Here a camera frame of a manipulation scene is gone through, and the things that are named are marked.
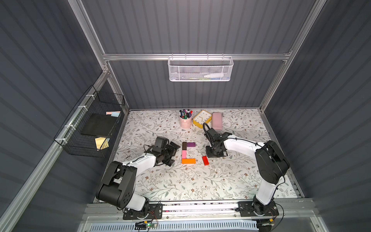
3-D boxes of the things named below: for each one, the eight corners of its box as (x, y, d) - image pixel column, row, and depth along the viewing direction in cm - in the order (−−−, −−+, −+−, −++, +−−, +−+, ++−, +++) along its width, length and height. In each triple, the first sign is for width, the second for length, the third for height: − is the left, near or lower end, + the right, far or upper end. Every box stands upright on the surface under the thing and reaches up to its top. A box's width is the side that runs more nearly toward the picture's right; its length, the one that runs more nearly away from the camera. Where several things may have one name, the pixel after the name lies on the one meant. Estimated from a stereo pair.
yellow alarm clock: (191, 122, 115) (191, 119, 112) (203, 112, 122) (203, 109, 119) (201, 128, 110) (201, 126, 108) (212, 118, 117) (213, 115, 115)
